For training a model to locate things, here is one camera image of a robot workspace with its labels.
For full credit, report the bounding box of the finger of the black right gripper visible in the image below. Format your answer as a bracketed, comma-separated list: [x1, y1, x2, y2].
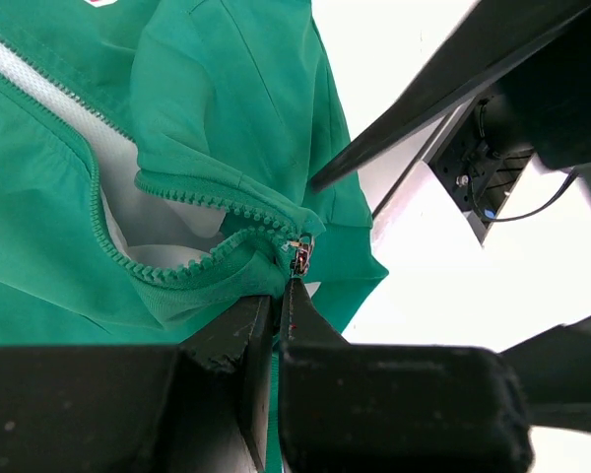
[311, 0, 591, 191]
[501, 316, 591, 434]

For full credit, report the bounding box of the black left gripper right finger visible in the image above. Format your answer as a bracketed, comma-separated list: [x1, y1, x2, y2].
[278, 278, 532, 472]

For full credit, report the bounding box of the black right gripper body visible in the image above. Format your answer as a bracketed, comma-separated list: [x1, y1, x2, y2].
[487, 1, 591, 169]

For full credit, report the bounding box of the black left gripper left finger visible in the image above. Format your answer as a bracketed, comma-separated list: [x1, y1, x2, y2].
[0, 297, 273, 472]

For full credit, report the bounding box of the green jacket white lining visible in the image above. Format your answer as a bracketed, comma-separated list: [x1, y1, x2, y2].
[0, 0, 390, 473]

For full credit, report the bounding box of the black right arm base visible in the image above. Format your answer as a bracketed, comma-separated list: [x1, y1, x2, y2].
[427, 98, 580, 245]

